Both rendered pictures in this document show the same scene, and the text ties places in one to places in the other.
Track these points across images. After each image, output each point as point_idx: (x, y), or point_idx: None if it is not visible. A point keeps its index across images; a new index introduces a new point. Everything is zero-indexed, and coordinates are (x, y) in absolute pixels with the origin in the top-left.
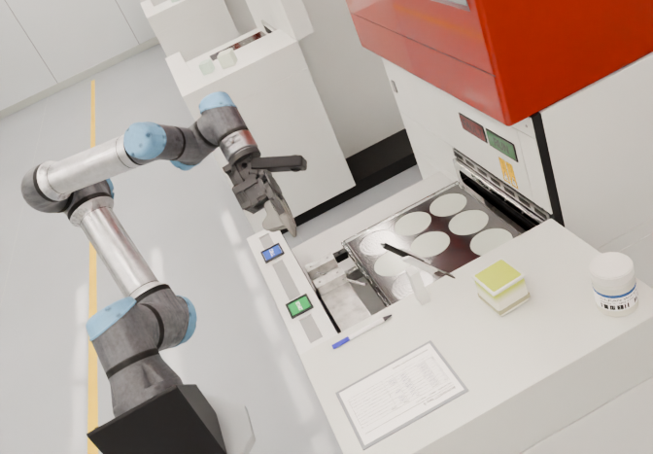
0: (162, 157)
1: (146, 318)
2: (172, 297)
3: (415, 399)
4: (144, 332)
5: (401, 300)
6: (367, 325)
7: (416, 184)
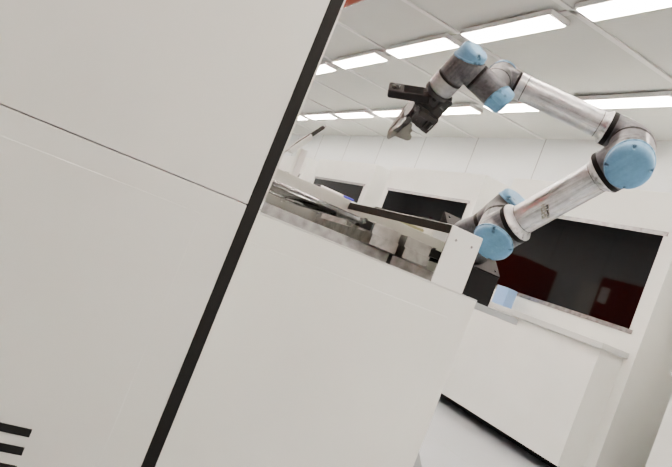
0: None
1: (490, 203)
2: (492, 214)
3: None
4: (485, 206)
5: (307, 181)
6: (330, 189)
7: (268, 215)
